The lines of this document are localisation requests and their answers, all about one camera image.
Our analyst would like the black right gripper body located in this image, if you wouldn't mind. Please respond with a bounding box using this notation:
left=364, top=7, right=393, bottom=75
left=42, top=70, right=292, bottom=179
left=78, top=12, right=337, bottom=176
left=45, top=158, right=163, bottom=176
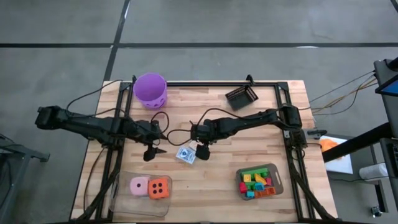
left=190, top=121, right=219, bottom=144

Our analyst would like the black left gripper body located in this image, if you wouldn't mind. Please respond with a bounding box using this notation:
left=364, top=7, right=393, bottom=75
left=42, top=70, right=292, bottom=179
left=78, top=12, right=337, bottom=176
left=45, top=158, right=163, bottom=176
left=132, top=119, right=161, bottom=146

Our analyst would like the blue-print card deck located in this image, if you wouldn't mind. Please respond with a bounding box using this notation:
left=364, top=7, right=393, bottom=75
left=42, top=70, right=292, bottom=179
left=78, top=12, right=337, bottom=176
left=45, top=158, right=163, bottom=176
left=175, top=146, right=197, bottom=165

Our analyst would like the pink foam die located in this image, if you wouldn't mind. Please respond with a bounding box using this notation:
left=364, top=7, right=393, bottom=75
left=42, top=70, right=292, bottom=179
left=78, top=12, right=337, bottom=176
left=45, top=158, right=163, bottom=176
left=129, top=176, right=150, bottom=197

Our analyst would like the orange foam die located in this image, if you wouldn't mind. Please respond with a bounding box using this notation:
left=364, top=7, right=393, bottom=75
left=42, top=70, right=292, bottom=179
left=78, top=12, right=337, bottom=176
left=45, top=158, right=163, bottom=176
left=147, top=177, right=171, bottom=200

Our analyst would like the orange wedge toy brick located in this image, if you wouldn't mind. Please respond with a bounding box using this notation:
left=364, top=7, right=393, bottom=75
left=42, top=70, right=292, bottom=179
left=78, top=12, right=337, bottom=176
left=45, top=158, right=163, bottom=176
left=254, top=186, right=277, bottom=199

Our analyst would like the purple pumpkin-face bucket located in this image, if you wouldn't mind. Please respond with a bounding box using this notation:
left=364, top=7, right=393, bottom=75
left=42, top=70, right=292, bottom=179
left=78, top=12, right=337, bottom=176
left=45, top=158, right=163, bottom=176
left=132, top=73, right=168, bottom=111

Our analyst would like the black slotted plastic basket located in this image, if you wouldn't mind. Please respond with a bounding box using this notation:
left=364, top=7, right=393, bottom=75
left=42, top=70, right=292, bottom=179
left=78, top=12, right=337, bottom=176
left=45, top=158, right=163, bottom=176
left=224, top=84, right=259, bottom=111

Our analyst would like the clear plastic bin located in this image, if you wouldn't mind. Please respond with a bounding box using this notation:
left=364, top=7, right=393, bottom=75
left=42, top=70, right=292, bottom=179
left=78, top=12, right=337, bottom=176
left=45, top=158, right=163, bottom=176
left=109, top=170, right=174, bottom=218

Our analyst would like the grey translucent plastic tray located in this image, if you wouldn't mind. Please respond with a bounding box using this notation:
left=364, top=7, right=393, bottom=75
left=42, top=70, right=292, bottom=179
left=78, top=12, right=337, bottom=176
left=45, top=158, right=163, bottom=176
left=235, top=163, right=284, bottom=202

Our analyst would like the grey metal side table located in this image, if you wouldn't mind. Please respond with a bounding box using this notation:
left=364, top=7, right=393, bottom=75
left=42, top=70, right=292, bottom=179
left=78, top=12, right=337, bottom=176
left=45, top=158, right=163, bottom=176
left=0, top=136, right=50, bottom=224

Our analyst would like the orange object beside table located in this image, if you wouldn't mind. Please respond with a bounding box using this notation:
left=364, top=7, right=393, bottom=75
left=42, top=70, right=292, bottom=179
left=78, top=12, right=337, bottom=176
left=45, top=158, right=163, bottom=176
left=319, top=139, right=343, bottom=161

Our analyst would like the white board on floor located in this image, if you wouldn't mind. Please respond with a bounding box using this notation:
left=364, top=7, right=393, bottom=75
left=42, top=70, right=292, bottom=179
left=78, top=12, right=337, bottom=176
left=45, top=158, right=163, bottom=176
left=323, top=138, right=354, bottom=175

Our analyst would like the black diagonal beam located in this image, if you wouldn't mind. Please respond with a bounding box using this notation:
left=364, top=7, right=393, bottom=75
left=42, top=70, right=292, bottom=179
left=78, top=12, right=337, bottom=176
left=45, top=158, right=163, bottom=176
left=322, top=122, right=398, bottom=163

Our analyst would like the white paper roll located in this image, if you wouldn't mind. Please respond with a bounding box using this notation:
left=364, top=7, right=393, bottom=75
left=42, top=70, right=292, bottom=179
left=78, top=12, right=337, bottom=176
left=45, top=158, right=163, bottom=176
left=359, top=162, right=389, bottom=180

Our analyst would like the dark grey equipment cart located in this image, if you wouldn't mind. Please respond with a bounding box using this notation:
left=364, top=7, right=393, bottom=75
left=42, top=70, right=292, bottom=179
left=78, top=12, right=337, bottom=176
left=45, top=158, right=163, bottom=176
left=373, top=57, right=398, bottom=139

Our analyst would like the dark equipment stand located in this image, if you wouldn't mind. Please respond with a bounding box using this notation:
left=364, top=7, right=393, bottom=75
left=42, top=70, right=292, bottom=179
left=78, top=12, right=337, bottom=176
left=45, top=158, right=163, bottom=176
left=374, top=136, right=398, bottom=215

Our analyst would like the blue-screen monitor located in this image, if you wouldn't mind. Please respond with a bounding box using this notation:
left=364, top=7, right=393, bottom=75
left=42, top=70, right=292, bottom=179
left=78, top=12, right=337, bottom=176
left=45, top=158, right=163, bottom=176
left=374, top=74, right=398, bottom=96

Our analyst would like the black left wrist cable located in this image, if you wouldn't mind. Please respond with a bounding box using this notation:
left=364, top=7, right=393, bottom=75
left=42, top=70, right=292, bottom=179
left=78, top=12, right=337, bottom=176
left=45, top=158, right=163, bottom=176
left=150, top=111, right=170, bottom=138

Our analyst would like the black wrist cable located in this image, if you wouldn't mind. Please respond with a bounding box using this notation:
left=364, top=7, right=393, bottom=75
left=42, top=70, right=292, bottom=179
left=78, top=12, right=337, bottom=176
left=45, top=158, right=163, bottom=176
left=166, top=107, right=282, bottom=147
left=150, top=111, right=170, bottom=138

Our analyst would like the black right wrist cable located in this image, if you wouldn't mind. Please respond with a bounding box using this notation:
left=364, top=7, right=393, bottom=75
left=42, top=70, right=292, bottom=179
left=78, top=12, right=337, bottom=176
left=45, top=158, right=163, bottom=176
left=166, top=107, right=282, bottom=147

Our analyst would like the floor cable bundle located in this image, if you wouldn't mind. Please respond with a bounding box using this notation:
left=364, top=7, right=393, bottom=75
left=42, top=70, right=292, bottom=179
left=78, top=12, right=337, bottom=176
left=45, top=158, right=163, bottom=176
left=307, top=70, right=379, bottom=116

